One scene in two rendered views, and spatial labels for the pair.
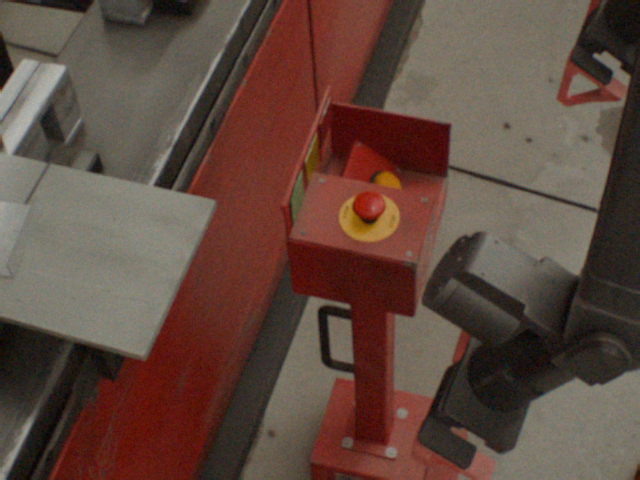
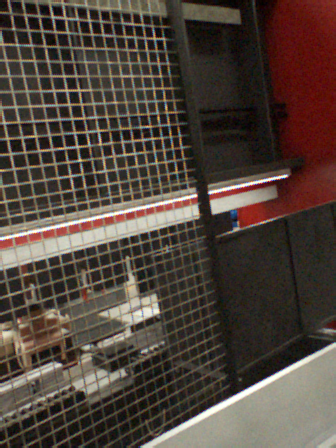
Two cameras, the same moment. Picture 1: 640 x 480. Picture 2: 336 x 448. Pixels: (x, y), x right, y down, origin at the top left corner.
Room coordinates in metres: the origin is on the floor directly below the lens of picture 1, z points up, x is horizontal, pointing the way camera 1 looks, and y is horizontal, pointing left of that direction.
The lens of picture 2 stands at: (2.26, 1.37, 1.55)
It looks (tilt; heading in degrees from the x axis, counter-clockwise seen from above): 7 degrees down; 208
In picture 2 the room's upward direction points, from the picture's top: 10 degrees counter-clockwise
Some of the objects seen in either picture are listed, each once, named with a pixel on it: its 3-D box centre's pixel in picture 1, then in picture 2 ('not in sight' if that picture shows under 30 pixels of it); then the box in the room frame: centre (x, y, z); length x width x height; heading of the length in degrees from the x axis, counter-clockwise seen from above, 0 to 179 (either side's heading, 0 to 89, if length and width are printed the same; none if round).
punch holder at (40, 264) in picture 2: not in sight; (55, 278); (1.02, 0.23, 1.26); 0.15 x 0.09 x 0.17; 157
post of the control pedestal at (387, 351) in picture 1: (373, 350); not in sight; (0.83, -0.08, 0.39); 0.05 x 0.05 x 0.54; 69
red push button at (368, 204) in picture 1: (369, 211); not in sight; (0.78, -0.08, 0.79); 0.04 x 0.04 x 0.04
